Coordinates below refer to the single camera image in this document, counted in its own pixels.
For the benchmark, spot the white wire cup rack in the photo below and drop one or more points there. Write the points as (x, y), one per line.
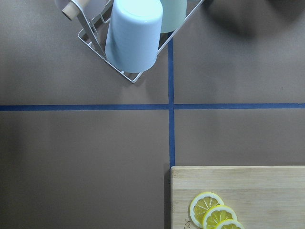
(94, 35)

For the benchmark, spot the wooden cutting board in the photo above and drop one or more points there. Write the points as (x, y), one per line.
(263, 197)

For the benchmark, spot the lemon slice middle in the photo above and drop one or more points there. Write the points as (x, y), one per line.
(217, 214)

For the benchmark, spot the mint green cup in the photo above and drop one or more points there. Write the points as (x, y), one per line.
(174, 14)

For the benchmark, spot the light blue cup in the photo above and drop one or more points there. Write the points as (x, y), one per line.
(133, 34)

